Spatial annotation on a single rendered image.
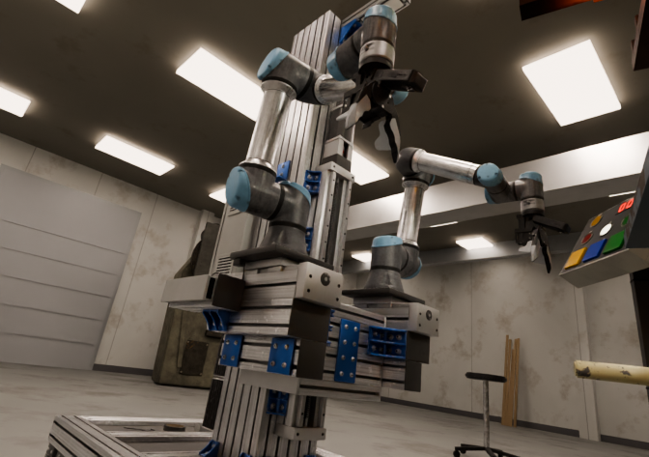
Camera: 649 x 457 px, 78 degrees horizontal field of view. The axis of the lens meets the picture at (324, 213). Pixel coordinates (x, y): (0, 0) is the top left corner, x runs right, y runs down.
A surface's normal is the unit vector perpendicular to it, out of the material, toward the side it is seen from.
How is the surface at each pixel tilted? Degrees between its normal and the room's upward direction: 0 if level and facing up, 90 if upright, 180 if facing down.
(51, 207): 90
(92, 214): 90
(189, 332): 90
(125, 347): 90
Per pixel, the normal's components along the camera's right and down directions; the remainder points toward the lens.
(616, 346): -0.70, -0.34
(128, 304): 0.70, -0.18
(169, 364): 0.53, -0.25
